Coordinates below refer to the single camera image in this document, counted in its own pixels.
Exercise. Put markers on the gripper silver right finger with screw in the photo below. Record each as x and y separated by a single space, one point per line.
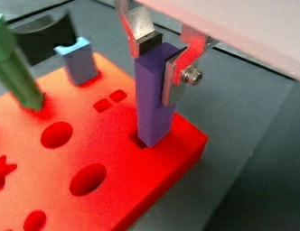
180 71

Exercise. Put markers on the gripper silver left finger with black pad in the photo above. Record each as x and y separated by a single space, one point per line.
136 22

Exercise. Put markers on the purple rectangular block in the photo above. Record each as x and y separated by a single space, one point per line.
154 116

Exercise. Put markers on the red peg board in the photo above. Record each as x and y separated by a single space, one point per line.
75 174

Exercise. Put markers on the light blue notched block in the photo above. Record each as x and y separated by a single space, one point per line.
77 61

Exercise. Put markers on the green cylinder peg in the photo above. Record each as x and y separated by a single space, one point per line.
15 76

